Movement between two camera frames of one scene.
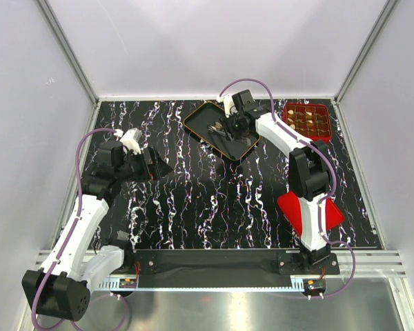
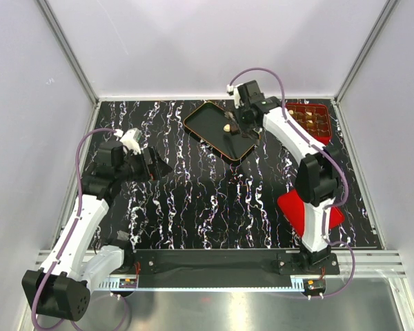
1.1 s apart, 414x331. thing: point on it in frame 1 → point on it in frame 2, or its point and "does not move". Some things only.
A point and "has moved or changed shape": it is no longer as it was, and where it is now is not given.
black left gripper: x=159 y=169 does not move
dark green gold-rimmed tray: x=210 y=112 does not move
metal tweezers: x=219 y=132 has moved or changed shape
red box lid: x=290 y=204 does not move
